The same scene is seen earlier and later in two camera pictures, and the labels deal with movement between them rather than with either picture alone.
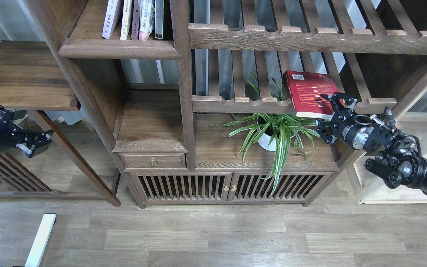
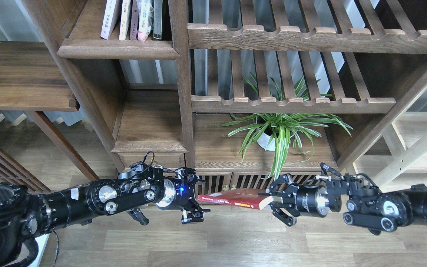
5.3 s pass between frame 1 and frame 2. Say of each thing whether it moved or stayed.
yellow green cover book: stayed
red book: moved
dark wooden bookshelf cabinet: stayed
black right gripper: moved
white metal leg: stayed
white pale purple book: stayed
